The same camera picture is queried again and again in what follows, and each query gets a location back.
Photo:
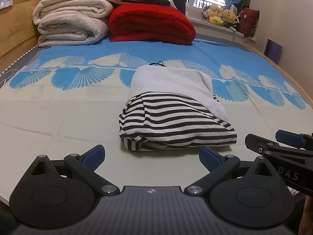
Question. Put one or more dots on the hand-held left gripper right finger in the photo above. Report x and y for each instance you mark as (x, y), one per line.
(210, 160)

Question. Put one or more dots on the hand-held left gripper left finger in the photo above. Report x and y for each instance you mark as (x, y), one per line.
(94, 155)

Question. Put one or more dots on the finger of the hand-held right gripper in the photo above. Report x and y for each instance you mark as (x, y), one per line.
(289, 137)
(259, 143)

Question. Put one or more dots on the black-white striped hooded top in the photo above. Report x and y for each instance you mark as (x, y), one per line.
(176, 117)

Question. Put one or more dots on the blue printed bed sheet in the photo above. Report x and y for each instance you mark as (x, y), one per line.
(61, 107)

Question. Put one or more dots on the purple box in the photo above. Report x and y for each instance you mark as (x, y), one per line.
(273, 51)

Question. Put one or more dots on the black-white striped plush toy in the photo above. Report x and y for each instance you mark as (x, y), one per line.
(235, 25)

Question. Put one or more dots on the dark red patterned bag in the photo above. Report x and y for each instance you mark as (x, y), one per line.
(249, 22)

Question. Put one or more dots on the white windowsill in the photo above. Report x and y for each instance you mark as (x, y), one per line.
(203, 25)

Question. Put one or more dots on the yellow round plush toy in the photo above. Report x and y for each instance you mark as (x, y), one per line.
(229, 16)

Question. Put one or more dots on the yellow duck plush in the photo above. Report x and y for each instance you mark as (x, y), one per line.
(216, 17)

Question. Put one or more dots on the red folded blanket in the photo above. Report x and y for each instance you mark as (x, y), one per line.
(151, 24)

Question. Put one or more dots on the cream folded quilt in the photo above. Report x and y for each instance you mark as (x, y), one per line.
(73, 8)

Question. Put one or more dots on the wooden headboard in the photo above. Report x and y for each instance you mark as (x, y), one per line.
(19, 27)

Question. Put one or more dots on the balcony railing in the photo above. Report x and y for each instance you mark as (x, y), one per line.
(207, 3)

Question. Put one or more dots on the tissue pack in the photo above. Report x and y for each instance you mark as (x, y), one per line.
(5, 2)

